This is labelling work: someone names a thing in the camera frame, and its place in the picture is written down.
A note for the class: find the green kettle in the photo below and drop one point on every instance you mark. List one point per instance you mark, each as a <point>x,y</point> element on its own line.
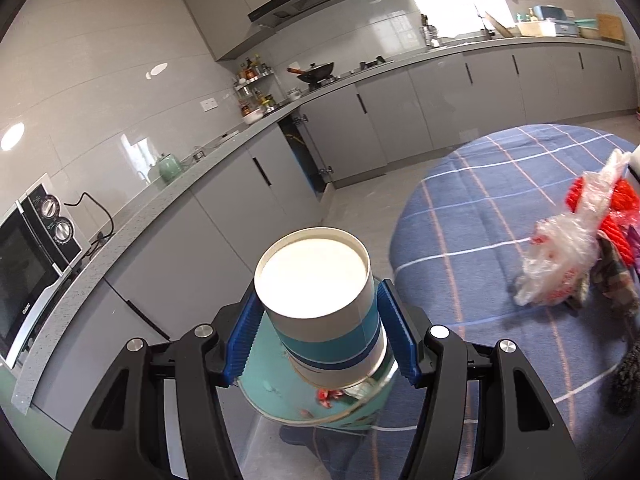
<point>167,169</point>

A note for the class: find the clear plastic bag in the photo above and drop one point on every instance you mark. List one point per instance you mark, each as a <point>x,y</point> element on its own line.
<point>560,255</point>

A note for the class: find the white bowl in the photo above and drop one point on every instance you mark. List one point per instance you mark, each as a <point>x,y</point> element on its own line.
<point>253,117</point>

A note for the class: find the metal utensil holder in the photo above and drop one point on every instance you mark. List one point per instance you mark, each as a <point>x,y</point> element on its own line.
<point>430,32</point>

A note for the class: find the gas stove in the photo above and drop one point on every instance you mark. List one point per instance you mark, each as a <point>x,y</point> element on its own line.
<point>360,67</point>

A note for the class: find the dark fuzzy cloth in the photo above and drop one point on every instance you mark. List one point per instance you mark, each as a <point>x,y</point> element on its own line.
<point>625,380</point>

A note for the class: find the grey upper cabinets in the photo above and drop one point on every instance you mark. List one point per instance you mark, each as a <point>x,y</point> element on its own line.
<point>220,15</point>

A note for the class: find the metal spice rack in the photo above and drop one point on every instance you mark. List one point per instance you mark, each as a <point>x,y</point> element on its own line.
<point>255,85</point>

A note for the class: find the grey lower kitchen cabinets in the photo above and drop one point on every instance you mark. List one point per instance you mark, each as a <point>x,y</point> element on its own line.
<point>400,110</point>

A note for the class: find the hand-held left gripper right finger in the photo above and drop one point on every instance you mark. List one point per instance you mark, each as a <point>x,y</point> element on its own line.
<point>400,335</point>

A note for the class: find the white wall outlet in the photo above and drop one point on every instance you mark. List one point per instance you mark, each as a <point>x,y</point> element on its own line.
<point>208,105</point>

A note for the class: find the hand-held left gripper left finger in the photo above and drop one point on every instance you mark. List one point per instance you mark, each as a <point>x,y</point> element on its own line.
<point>242,340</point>

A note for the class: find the blue storage box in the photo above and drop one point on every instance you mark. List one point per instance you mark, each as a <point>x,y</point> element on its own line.
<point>555,15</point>

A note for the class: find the white dish basin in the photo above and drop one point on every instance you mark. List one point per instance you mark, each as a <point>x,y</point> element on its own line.
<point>536,29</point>

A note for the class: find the leaning cutting board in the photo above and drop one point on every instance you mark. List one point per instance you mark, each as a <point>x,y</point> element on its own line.
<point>500,24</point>

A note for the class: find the white blue striped paper cup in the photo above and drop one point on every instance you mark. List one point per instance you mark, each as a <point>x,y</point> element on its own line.
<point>320,310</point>

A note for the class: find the red white wrapper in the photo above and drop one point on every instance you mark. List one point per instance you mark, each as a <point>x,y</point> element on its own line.
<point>327,396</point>

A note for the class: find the wooden cutting board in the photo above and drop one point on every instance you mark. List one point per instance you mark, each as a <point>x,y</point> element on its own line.
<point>611,27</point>

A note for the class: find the blue plaid blanket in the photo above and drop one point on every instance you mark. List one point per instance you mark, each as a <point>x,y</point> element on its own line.
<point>475,210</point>

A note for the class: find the kitchen faucet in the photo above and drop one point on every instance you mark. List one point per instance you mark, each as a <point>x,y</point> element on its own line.
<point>482,22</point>

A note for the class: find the small glass jar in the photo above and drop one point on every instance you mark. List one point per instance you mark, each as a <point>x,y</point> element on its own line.
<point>293,94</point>

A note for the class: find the teal plastic basin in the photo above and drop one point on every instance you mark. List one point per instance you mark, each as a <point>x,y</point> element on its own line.
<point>586,29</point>

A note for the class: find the teal metal bin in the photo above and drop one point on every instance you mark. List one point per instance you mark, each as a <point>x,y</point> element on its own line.
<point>270,385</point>

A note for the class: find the black wok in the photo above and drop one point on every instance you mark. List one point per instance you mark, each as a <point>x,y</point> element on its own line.
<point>315,70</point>

